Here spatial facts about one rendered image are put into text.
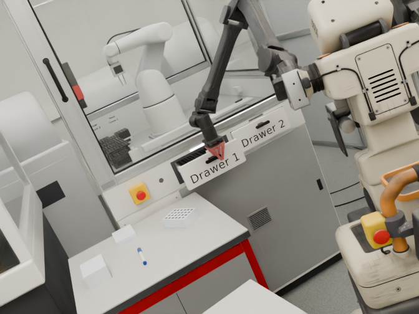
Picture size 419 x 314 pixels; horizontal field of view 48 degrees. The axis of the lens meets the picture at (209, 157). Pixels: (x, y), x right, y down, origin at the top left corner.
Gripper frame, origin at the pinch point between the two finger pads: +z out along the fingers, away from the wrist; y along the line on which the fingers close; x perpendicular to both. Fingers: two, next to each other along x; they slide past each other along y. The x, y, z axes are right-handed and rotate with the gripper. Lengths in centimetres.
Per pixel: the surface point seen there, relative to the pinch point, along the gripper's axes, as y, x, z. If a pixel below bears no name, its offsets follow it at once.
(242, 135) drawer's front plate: 15.2, -18.2, 0.0
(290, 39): 170, -143, -11
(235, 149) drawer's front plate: 3.0, -8.5, 0.9
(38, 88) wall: 331, 55, -57
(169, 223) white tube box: -9.3, 32.5, 11.7
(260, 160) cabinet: 17.3, -22.6, 15.8
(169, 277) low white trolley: -43, 44, 15
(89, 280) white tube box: -23, 68, 10
